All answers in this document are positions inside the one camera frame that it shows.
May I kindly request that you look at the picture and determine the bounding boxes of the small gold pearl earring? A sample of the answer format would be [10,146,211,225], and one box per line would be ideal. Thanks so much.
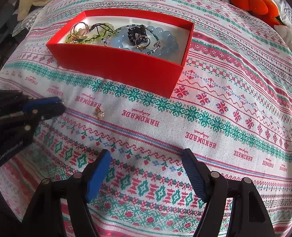
[95,108,105,120]

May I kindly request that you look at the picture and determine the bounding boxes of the gold hoop earrings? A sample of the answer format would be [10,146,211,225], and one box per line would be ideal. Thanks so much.
[69,22,89,40]

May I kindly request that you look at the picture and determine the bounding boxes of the green braided bracelet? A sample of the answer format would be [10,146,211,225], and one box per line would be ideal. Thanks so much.
[64,22,116,46]

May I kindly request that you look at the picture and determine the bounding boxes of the black hair claw clip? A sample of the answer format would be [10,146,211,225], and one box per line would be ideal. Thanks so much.
[128,25,148,45]

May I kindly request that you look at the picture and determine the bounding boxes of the blue bead bracelet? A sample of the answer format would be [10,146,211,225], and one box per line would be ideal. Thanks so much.
[108,24,180,59]

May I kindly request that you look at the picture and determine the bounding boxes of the red jewelry box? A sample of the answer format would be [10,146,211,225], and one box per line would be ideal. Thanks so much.
[46,9,194,98]

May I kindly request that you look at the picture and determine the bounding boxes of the patterned handmade bedspread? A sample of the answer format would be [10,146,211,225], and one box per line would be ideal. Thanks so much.
[0,0,292,236]

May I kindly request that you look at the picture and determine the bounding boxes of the orange pumpkin plush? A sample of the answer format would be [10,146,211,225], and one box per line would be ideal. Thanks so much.
[230,0,283,27]

